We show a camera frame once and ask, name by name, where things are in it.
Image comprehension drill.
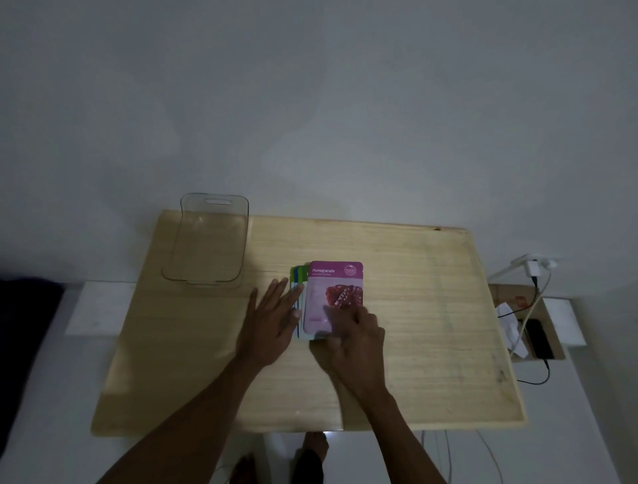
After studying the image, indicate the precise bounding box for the person's foot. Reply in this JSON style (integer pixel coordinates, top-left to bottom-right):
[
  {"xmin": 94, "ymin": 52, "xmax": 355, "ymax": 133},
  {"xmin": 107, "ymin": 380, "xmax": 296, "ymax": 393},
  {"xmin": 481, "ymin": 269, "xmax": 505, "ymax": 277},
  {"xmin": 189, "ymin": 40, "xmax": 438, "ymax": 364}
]
[
  {"xmin": 293, "ymin": 431, "xmax": 331, "ymax": 484},
  {"xmin": 230, "ymin": 453, "xmax": 257, "ymax": 484}
]

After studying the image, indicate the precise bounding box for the dark bedding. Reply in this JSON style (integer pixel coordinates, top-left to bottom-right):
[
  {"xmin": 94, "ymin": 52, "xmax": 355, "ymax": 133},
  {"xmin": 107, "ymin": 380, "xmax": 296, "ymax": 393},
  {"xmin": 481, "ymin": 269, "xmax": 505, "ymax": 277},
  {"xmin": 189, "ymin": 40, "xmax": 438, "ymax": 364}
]
[{"xmin": 0, "ymin": 277, "xmax": 66, "ymax": 452}]

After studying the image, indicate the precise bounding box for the person's left foot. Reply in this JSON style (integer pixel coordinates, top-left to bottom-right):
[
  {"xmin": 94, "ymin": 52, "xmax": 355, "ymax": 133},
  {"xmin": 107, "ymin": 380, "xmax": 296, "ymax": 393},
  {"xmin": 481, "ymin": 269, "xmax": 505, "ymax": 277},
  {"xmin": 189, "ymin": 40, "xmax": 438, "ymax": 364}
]
[{"xmin": 230, "ymin": 453, "xmax": 257, "ymax": 484}]

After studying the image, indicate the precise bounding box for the white crumpled paper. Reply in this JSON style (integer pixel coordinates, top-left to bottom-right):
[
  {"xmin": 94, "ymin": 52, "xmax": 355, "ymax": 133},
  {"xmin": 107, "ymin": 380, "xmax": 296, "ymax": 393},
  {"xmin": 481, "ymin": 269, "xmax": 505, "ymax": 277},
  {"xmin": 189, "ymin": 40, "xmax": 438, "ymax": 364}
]
[{"xmin": 495, "ymin": 301, "xmax": 530, "ymax": 359}]

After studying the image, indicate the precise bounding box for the purple face mask packet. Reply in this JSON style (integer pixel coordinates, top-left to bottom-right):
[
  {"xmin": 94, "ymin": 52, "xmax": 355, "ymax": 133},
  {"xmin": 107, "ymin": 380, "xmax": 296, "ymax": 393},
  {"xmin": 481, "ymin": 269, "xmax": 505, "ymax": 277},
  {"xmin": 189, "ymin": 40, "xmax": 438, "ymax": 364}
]
[{"xmin": 302, "ymin": 261, "xmax": 364, "ymax": 341}]

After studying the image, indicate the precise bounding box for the black charging cable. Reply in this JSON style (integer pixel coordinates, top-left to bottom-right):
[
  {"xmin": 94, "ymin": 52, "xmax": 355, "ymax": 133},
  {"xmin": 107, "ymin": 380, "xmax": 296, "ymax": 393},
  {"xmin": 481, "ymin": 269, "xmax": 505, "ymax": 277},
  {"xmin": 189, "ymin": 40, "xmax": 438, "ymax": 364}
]
[{"xmin": 516, "ymin": 276, "xmax": 552, "ymax": 387}]

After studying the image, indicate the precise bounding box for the brown cardboard box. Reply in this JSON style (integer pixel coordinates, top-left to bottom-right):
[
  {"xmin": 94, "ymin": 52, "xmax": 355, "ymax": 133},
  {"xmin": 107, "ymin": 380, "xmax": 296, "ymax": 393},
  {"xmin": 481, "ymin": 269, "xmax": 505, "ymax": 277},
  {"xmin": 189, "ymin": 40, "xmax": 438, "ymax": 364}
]
[{"xmin": 488, "ymin": 283, "xmax": 567, "ymax": 362}]

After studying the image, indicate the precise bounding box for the white charging cable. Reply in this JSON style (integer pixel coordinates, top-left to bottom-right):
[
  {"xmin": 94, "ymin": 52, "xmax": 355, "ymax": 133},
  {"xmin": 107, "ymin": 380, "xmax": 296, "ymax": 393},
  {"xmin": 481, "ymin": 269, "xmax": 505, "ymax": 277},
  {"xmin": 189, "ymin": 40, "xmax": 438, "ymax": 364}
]
[{"xmin": 508, "ymin": 267, "xmax": 555, "ymax": 357}]

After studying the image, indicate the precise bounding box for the person's left forearm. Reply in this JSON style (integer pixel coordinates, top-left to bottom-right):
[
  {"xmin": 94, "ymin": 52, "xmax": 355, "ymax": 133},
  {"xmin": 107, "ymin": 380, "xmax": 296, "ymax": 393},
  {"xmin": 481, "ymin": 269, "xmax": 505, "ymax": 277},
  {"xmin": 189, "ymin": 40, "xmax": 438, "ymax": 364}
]
[{"xmin": 97, "ymin": 355, "xmax": 270, "ymax": 484}]

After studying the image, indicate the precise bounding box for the person's left hand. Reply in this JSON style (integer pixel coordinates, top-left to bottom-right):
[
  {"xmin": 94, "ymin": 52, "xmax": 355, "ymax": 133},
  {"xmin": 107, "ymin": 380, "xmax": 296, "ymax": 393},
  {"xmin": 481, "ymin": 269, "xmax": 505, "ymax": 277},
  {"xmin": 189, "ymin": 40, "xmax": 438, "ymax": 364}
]
[{"xmin": 237, "ymin": 278, "xmax": 304, "ymax": 370}]

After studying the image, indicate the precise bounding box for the person's right hand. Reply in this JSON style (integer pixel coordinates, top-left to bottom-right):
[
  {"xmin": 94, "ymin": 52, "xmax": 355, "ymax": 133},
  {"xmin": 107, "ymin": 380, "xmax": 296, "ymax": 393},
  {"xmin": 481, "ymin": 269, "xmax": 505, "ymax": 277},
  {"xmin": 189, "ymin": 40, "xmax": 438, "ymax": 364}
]
[{"xmin": 309, "ymin": 303, "xmax": 390, "ymax": 406}]

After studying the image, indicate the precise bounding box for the person's right foot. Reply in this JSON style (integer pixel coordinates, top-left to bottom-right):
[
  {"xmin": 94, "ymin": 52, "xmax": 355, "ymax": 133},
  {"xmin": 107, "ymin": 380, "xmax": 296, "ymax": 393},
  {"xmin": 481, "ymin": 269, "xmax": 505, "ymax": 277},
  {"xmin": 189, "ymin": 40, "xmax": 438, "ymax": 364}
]
[{"xmin": 293, "ymin": 431, "xmax": 331, "ymax": 484}]

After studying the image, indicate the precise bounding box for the person's right forearm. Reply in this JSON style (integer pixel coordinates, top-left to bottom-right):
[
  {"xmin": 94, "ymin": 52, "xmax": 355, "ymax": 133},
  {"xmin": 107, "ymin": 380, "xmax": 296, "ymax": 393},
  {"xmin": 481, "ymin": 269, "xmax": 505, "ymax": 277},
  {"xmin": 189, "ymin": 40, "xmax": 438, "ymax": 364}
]
[{"xmin": 349, "ymin": 391, "xmax": 447, "ymax": 484}]

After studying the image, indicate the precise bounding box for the clear plastic tray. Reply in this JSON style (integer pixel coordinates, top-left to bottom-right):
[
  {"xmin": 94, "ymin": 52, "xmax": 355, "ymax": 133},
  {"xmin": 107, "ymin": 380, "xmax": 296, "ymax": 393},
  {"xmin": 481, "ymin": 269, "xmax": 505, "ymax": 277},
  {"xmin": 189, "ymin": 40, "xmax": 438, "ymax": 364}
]
[{"xmin": 161, "ymin": 192, "xmax": 250, "ymax": 289}]

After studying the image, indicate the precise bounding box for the black phone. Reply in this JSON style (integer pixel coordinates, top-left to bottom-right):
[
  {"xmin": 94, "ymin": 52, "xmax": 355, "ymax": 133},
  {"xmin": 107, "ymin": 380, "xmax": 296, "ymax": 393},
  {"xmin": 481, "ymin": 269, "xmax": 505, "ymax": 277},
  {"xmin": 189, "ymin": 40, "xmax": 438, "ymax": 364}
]
[{"xmin": 523, "ymin": 319, "xmax": 555, "ymax": 361}]

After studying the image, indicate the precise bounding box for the white wall socket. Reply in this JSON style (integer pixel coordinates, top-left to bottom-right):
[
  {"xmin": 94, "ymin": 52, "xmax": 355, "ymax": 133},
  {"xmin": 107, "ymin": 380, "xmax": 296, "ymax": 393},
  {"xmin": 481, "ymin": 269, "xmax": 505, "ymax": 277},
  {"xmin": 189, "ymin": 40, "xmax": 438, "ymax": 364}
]
[{"xmin": 510, "ymin": 253, "xmax": 560, "ymax": 273}]

